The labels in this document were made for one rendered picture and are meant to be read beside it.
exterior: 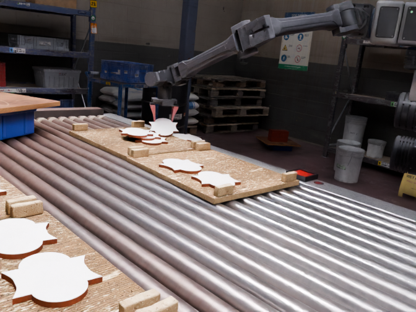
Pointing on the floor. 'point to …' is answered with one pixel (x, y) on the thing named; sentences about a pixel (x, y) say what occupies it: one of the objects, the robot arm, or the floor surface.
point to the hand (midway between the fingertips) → (163, 120)
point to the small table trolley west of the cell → (118, 91)
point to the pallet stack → (227, 103)
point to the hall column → (187, 41)
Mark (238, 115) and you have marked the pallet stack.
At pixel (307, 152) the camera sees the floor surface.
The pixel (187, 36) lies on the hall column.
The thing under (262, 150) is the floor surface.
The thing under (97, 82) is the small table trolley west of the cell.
